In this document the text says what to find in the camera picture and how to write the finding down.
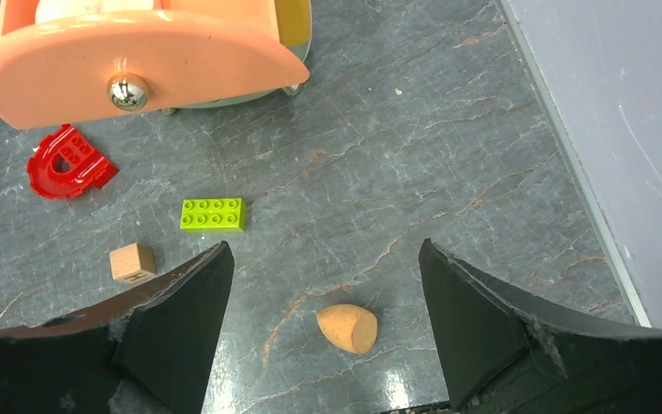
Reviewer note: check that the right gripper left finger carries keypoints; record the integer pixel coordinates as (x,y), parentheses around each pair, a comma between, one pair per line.
(151,346)

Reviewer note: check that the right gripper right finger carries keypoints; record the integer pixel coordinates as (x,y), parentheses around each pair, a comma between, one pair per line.
(505,350)

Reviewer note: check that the red plastic arch toy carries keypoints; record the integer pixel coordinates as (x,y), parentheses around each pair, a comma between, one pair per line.
(66,165)

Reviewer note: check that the round drawer organizer box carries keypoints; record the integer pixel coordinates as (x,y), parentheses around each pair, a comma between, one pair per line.
(186,55)

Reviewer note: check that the round pink powder compact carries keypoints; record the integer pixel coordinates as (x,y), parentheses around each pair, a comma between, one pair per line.
(50,10)

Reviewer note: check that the orange makeup sponge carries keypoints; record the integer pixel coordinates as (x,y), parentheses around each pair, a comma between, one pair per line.
(349,327)

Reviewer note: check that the small wooden cube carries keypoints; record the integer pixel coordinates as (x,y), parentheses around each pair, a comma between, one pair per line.
(132,263)

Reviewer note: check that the green lego brick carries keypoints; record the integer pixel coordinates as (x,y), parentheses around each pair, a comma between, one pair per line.
(213,214)

